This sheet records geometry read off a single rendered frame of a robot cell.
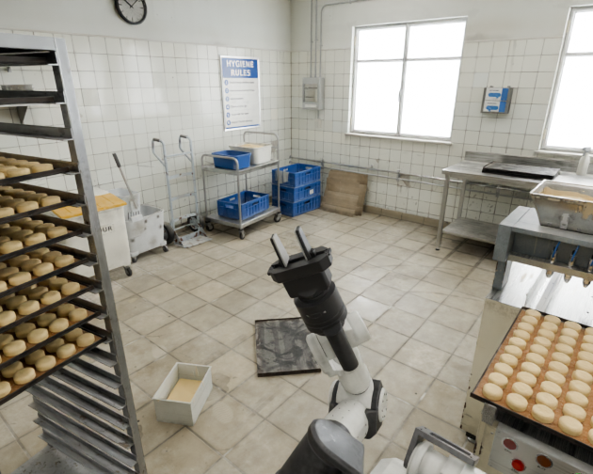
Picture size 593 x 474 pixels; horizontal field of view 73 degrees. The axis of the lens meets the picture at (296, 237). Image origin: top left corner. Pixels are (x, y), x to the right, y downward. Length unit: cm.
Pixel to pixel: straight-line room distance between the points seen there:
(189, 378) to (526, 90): 410
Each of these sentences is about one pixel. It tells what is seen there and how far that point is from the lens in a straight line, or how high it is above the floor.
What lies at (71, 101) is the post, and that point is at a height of 167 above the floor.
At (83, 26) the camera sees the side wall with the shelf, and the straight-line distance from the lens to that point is 444.
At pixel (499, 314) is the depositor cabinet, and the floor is 78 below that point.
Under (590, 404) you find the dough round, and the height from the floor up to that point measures 90.
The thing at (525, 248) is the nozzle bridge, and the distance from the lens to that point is 192.
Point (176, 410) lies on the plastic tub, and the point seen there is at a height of 10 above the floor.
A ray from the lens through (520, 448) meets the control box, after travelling 134.
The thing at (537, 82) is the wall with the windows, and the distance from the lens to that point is 486.
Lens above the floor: 172
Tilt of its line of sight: 21 degrees down
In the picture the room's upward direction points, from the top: straight up
